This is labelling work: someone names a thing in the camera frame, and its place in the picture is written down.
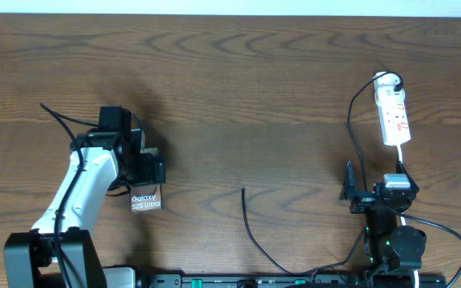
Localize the black charger cable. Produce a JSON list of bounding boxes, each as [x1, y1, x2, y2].
[[241, 70, 405, 277]]

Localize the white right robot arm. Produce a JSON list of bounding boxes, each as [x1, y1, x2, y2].
[[339, 162, 427, 287]]

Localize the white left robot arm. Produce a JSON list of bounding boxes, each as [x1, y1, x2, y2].
[[4, 106, 166, 287]]

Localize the white power strip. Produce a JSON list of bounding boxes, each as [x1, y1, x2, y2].
[[374, 71, 411, 146]]

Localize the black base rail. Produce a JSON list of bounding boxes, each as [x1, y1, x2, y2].
[[146, 273, 447, 288]]

